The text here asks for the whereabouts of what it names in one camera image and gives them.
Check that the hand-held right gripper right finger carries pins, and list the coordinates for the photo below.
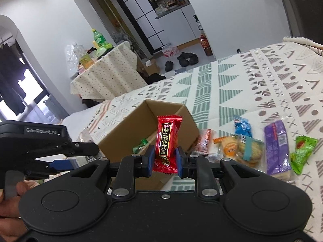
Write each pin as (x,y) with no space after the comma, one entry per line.
(179,162)

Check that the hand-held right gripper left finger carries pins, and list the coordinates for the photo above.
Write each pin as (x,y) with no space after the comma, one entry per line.
(151,160)

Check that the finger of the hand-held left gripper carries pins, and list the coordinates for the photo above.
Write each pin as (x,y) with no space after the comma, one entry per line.
(63,164)
(83,148)

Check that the red snack packet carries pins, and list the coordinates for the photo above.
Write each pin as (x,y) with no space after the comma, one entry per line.
(166,136)

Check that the brown cardboard box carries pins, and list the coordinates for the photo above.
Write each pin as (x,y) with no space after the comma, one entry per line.
(121,131)

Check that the blue snack packet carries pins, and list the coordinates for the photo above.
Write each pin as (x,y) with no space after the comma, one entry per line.
(242,127)

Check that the person's left hand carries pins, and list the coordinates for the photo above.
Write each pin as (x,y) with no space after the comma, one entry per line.
(10,211)

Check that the small green snack packet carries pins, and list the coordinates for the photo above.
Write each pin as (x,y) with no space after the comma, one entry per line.
(140,146)

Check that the white bed sheet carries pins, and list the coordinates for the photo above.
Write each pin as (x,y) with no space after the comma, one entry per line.
(80,116)

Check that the hanging dark clothes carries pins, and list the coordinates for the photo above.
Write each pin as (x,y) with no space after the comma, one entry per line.
(11,80)

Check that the cracker packet with teal label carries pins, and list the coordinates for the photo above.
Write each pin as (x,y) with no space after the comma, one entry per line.
(252,151)

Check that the table with dotted tablecloth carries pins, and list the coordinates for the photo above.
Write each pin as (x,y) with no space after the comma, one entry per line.
(106,78)

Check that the black bag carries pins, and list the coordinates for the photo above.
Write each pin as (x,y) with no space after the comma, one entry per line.
(155,78)

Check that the yellow juice bottle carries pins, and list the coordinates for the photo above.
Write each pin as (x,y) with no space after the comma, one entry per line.
(86,59)

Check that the printed blanket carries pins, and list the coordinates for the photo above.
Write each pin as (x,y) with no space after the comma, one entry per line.
(227,85)

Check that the clear plastic bag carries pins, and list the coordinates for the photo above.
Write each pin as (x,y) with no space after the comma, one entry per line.
(72,55)

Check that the open cardboard carton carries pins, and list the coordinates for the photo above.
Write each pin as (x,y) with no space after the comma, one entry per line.
(151,66)

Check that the black slipper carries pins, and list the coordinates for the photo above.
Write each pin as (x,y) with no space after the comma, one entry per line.
(169,66)

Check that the purple snack packet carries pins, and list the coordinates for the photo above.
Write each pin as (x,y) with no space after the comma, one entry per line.
(277,151)

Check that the pair of black shoes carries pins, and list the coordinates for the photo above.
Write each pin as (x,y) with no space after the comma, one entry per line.
(188,58)

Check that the green soda bottle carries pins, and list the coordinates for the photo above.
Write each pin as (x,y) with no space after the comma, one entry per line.
(99,39)

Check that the pink pack of bottles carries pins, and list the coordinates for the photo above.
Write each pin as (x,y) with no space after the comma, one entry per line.
(169,50)

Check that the white cabinet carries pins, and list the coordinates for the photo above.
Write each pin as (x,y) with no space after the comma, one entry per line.
(181,27)

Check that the black framed sliding door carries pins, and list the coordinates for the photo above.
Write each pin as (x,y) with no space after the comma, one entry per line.
(143,17)

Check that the beige pillow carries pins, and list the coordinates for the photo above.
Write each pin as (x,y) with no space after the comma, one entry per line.
(305,44)

